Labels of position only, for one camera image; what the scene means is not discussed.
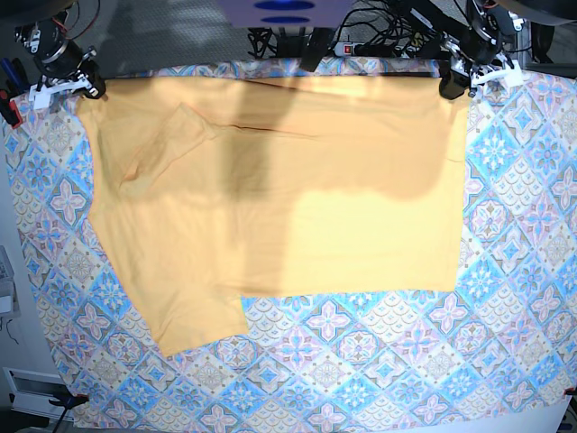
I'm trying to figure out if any bottom left orange clamp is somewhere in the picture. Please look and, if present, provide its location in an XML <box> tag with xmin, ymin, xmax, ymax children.
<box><xmin>49</xmin><ymin>393</ymin><xmax>89</xmax><ymax>421</ymax></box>

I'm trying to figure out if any patterned tablecloth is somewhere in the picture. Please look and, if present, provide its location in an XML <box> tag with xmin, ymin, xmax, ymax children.
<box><xmin>1</xmin><ymin>72</ymin><xmax>576</xmax><ymax>432</ymax></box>

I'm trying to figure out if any left edge red clamp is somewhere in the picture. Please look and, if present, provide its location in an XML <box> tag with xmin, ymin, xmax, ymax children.
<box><xmin>1</xmin><ymin>58</ymin><xmax>31</xmax><ymax>129</ymax></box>

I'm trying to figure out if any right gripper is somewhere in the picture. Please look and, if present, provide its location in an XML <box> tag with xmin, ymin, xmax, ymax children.
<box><xmin>28</xmin><ymin>60</ymin><xmax>106</xmax><ymax>108</ymax></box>

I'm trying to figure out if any yellow T-shirt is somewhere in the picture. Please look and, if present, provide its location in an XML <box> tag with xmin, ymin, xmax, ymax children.
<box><xmin>76</xmin><ymin>76</ymin><xmax>470</xmax><ymax>356</ymax></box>

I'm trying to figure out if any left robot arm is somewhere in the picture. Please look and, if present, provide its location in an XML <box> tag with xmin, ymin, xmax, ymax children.
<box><xmin>439</xmin><ymin>1</ymin><xmax>524</xmax><ymax>100</ymax></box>

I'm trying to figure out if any white wall trunking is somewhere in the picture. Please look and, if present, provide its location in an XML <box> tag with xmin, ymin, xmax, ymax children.
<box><xmin>3</xmin><ymin>367</ymin><xmax>68</xmax><ymax>419</ymax></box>

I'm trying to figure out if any white power strip red switch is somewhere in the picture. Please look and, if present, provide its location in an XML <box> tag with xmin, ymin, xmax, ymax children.
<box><xmin>333</xmin><ymin>41</ymin><xmax>386</xmax><ymax>57</ymax></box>

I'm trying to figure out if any black centre table clamp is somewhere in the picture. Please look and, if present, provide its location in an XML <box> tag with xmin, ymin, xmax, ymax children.
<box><xmin>299</xmin><ymin>27</ymin><xmax>334</xmax><ymax>72</ymax></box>

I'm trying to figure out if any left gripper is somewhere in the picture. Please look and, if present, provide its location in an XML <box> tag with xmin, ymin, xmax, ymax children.
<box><xmin>439</xmin><ymin>38</ymin><xmax>523</xmax><ymax>99</ymax></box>

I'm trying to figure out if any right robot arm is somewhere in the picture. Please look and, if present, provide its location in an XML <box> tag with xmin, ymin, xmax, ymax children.
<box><xmin>1</xmin><ymin>1</ymin><xmax>106</xmax><ymax>110</ymax></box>

